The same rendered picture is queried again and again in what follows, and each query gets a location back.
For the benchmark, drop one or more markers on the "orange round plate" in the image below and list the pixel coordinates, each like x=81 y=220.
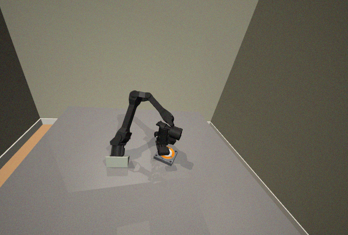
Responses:
x=170 y=156

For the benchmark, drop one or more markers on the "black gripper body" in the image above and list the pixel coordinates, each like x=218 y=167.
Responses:
x=161 y=140

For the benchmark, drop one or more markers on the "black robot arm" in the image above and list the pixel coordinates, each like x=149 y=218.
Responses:
x=123 y=135

